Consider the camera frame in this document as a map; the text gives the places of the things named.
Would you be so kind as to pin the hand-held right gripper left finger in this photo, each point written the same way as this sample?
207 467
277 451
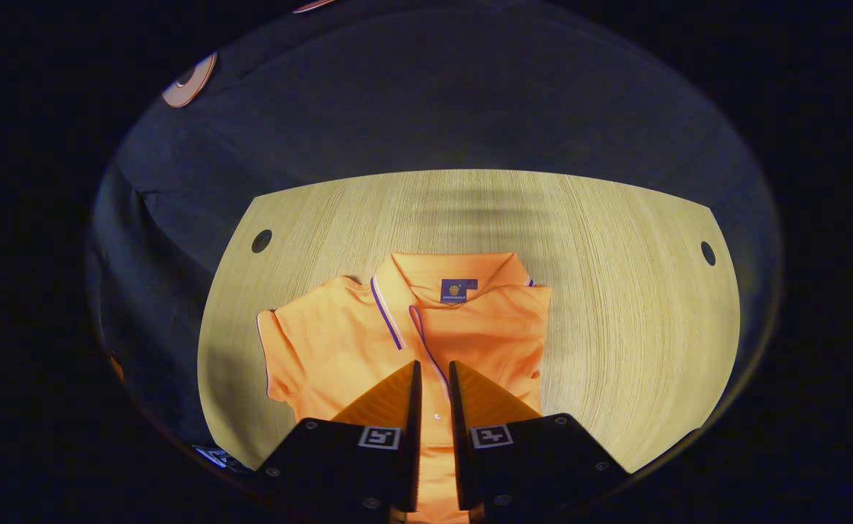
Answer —
410 437

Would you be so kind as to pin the orange T-shirt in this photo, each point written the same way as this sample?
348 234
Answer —
339 342

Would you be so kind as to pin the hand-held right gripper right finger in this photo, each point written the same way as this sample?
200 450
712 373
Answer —
459 437

